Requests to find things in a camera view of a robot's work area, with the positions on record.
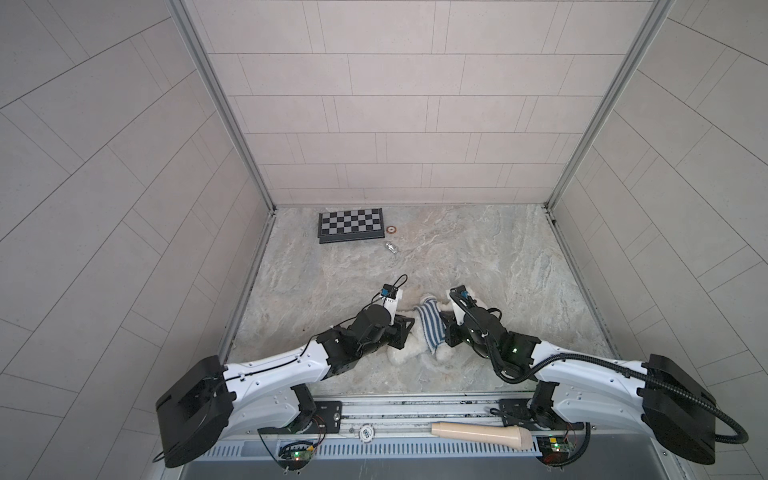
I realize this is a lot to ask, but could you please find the blue white striped shirt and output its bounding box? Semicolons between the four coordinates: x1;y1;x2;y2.
416;296;445;354

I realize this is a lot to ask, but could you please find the white fluffy teddy bear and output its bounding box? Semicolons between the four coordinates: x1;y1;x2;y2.
387;294;456;366

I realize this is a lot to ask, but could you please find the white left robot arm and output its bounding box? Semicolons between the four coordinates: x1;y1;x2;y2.
155;305;416;468

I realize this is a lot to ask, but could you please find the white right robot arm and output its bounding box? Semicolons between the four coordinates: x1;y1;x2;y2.
440;307;716;465

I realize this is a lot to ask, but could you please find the folded black chess board box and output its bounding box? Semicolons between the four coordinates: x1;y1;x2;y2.
318;208;386;244

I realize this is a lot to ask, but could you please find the right green circuit board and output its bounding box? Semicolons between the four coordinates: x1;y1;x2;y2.
535;436;575;465

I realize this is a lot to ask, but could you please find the green circuit board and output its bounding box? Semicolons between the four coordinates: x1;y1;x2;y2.
535;436;575;465
278;440;317;472

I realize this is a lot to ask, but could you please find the left green circuit board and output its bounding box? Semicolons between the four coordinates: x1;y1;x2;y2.
278;440;317;472

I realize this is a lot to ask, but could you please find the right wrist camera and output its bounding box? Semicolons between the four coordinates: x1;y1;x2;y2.
448;285;477;323

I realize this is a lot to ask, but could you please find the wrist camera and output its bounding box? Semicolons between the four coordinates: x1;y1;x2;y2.
380;284;403;322
448;285;477;323

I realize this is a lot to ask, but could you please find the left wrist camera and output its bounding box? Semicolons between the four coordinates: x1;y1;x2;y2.
380;284;403;322

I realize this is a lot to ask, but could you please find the beige wooden handle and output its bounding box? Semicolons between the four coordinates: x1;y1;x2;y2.
431;422;533;451

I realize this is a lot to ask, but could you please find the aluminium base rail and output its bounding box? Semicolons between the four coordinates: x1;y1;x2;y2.
205;387;651;449

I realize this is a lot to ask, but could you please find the black corrugated cable conduit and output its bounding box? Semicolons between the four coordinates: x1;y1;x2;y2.
449;287;750;445

